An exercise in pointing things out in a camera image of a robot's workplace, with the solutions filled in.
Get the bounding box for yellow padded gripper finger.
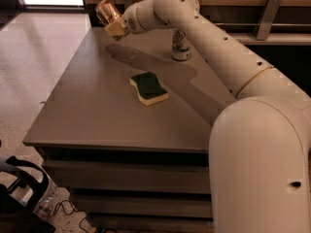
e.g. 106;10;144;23
105;17;129;41

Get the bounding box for orange soda can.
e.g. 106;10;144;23
95;0;121;27

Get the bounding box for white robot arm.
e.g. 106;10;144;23
106;0;311;233

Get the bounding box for green white soda can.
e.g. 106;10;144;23
171;28;190;61

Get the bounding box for green yellow sponge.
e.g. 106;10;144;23
130;72;168;106

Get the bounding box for grey drawer cabinet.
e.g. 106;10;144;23
23;28;234;233

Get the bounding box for right metal bracket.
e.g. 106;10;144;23
256;0;282;41

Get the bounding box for thin black cable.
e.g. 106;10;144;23
52;199;95;233

